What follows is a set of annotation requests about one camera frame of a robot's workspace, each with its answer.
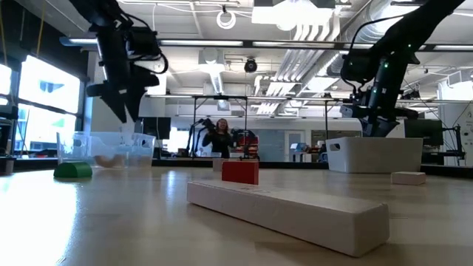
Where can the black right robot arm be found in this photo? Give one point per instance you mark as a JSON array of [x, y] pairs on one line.
[[406, 33]]

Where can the black monitor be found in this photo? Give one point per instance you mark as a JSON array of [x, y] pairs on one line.
[[157, 128], [425, 129]]

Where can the natural rectangular wooden block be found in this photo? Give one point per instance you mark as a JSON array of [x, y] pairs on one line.
[[408, 178]]

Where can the natural wooden arch block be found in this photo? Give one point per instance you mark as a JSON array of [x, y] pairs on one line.
[[109, 161]]

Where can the green half-round wooden block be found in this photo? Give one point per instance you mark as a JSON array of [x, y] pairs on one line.
[[72, 170]]

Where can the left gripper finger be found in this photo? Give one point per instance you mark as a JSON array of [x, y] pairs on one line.
[[118, 103], [133, 98]]

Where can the person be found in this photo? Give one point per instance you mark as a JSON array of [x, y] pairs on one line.
[[220, 142]]

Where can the black ceiling camera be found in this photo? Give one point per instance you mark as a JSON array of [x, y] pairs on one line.
[[250, 66]]

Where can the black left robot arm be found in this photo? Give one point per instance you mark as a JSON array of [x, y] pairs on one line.
[[99, 11]]

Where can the black aluminium table frame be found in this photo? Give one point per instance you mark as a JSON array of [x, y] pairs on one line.
[[288, 164]]

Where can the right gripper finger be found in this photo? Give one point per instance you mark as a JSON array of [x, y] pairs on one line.
[[386, 126], [371, 127]]

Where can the black background robot arm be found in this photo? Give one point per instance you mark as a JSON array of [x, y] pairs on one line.
[[197, 127]]

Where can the long natural wooden block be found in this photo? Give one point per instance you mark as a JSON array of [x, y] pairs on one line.
[[295, 214]]

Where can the black metal frame stand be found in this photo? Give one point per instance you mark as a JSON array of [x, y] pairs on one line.
[[221, 97]]

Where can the red storage bins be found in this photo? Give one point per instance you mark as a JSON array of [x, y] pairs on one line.
[[251, 146]]

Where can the small red wooden cube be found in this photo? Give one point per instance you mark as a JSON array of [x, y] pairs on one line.
[[240, 173]]

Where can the silver ventilation duct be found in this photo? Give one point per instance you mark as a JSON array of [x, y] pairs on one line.
[[369, 33]]

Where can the clear plastic bin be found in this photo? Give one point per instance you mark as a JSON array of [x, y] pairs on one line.
[[74, 147]]

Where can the ceiling light strip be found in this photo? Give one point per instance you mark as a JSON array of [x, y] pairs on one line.
[[295, 44], [201, 43]]

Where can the bright window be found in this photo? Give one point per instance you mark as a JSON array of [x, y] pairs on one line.
[[48, 85]]

